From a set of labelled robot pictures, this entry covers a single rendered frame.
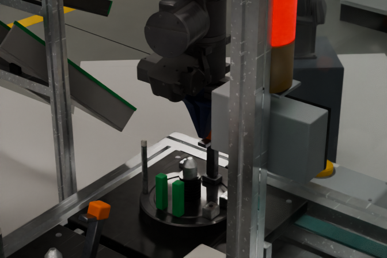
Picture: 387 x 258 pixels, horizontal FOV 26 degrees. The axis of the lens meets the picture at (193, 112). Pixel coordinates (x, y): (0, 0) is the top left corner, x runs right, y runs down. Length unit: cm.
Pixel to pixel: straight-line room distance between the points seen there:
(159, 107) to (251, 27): 92
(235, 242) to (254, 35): 24
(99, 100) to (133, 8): 347
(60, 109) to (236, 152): 41
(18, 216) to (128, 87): 50
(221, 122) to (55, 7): 35
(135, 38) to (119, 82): 253
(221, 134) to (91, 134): 73
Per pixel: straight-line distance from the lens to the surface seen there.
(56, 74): 117
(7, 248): 115
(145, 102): 171
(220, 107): 88
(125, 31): 441
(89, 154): 153
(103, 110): 129
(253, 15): 77
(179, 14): 97
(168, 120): 164
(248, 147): 83
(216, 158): 117
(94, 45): 425
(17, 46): 116
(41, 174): 148
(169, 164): 127
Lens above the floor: 162
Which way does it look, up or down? 27 degrees down
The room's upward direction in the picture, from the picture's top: straight up
